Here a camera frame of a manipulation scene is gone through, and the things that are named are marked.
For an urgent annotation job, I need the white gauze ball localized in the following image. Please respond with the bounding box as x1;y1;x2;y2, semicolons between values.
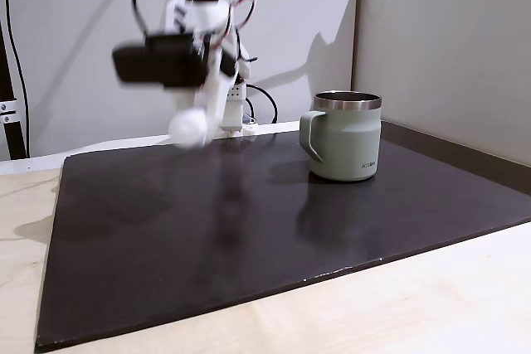
167;106;212;150

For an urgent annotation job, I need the thin black cable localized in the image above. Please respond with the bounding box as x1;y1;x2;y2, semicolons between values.
0;0;31;156

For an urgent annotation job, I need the black camera cable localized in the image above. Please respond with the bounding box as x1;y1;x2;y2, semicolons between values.
130;0;151;36

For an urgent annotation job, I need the sage green steel-rimmed mug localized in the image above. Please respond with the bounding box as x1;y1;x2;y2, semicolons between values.
299;90;382;183

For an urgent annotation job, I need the red and white wire loop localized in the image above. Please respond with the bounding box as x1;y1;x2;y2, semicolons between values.
223;0;257;40

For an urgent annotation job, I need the black table mat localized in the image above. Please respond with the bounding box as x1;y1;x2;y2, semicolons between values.
33;120;531;352

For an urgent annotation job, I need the black looping cable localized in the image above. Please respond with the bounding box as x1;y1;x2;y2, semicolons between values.
244;84;278;125

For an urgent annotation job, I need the black stand with white bracket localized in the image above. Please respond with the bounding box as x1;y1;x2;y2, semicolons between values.
0;17;29;161

